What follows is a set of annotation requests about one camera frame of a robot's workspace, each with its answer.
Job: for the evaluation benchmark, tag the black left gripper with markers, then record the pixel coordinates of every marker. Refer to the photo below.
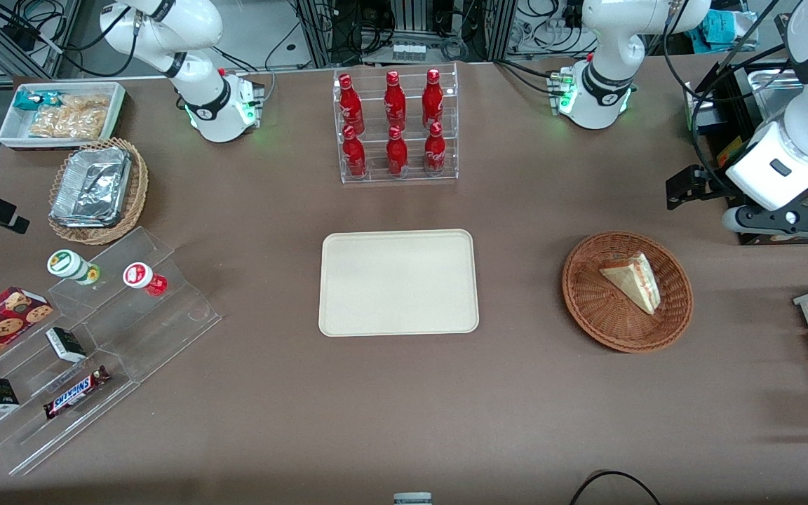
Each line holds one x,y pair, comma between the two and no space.
711,184

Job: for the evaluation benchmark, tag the triangle sandwich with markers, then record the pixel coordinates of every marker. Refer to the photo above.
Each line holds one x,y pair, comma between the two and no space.
634,280

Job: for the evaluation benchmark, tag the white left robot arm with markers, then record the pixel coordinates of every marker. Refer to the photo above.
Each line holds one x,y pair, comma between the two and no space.
607,63

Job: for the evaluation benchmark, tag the aluminium foil tray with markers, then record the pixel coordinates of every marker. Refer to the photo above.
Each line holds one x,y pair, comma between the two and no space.
92,186

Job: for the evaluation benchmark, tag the steel metal tray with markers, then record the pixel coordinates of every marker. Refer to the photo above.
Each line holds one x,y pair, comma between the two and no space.
772,88

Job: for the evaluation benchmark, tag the light wicker basket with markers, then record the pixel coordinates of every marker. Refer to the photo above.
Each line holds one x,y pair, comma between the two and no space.
139,189

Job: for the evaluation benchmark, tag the brown wicker basket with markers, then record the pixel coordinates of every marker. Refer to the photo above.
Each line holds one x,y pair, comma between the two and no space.
600,315

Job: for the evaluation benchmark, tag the beige plastic tray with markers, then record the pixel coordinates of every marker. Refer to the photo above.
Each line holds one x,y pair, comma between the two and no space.
398,283

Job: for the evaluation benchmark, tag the white rectangular snack bin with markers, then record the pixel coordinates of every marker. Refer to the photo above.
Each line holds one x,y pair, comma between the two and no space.
11,137

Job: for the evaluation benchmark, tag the green lid drink cup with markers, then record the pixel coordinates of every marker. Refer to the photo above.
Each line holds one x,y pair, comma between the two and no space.
67,264

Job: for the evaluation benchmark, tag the teal snack packet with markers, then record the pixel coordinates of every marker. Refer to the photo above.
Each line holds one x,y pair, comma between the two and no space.
29,99

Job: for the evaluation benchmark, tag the bag of tan crackers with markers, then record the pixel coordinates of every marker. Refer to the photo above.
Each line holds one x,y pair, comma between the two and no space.
71,118

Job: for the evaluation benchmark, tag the red lid drink cup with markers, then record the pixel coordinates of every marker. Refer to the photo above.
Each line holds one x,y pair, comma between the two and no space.
141,275

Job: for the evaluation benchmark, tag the Snickers chocolate bar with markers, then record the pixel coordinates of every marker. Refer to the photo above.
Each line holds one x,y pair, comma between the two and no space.
74,393

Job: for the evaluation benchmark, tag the clear acrylic stepped shelf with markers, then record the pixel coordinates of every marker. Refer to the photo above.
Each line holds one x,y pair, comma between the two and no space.
165,330

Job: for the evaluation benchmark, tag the red cola bottle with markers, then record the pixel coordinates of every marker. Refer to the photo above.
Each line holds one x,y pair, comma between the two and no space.
350,102
433,97
435,151
397,154
354,154
395,98

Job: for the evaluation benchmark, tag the clear acrylic bottle rack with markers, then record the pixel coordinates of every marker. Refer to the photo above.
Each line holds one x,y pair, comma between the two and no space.
376,175

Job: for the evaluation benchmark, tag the small grey device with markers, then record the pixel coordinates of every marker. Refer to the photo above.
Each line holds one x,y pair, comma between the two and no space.
412,499

